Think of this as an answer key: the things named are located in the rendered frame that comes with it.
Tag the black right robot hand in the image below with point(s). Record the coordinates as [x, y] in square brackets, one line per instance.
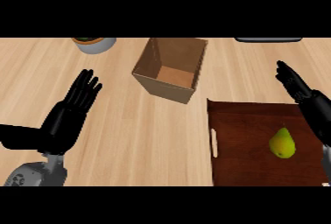
[310, 102]

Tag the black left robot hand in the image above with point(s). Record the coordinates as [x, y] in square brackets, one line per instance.
[63, 116]

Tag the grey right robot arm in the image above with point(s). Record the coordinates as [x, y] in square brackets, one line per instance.
[326, 164]

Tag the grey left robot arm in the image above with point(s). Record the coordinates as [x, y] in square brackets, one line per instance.
[40, 172]

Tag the green yellow pear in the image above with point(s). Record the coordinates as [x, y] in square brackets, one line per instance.
[282, 143]

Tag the dark brown wooden tray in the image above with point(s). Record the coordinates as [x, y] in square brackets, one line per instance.
[263, 145]

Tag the open cardboard box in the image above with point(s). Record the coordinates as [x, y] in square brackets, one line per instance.
[170, 68]

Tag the dark grey flat object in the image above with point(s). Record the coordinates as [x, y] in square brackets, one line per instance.
[267, 39]

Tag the grey plant pot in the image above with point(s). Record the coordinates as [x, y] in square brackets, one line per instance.
[94, 44]

